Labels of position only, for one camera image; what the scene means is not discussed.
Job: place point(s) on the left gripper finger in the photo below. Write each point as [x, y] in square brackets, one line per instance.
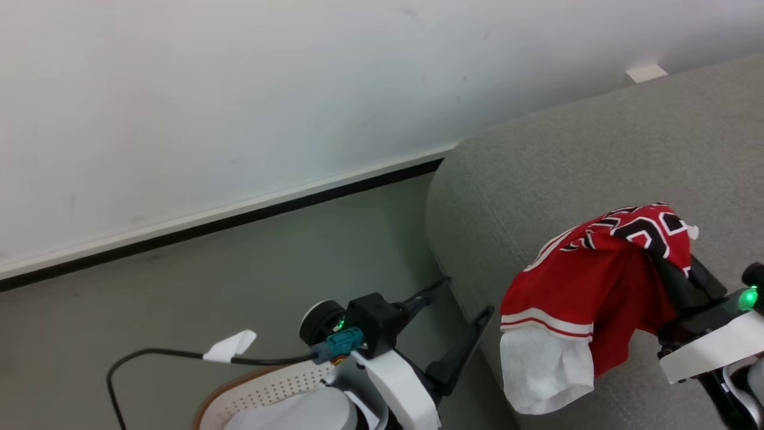
[462, 349]
[425, 295]

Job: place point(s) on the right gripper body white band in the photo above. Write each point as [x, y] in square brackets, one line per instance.
[710, 334]

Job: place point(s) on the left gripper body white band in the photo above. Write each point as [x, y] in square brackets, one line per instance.
[382, 334]

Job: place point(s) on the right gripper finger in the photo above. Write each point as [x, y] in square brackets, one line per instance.
[673, 286]
[707, 278]

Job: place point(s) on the red basketball garment white trim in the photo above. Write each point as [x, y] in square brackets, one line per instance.
[573, 286]

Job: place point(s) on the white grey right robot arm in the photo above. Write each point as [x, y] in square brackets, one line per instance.
[746, 394]

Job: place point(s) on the white perforated laundry basket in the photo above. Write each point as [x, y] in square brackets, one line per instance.
[268, 388]

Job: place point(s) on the grey fabric sofa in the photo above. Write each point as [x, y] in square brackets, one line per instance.
[585, 155]

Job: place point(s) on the black and white baseboard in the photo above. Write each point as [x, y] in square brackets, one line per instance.
[227, 216]

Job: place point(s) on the round black right wrist camera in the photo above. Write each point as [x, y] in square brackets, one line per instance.
[753, 275]

